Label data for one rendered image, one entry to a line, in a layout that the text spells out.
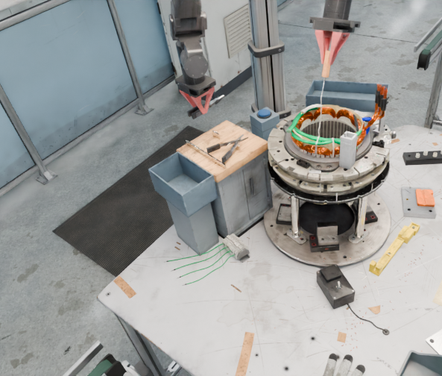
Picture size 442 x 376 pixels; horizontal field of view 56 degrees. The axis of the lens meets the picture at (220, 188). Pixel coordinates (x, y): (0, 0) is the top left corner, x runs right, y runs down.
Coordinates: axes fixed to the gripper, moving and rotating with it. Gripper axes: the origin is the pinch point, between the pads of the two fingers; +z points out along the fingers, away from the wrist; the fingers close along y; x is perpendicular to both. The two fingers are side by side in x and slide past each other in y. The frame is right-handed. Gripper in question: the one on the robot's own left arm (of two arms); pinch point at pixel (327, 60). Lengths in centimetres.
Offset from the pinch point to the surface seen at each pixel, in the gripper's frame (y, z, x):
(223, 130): -30.6, 25.3, 6.9
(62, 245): -155, 131, 37
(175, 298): -24, 68, -22
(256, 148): -17.0, 26.7, 2.7
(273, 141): -11.9, 23.2, 2.8
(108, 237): -131, 123, 52
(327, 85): -12.5, 12.0, 42.4
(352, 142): 10.6, 16.8, -3.7
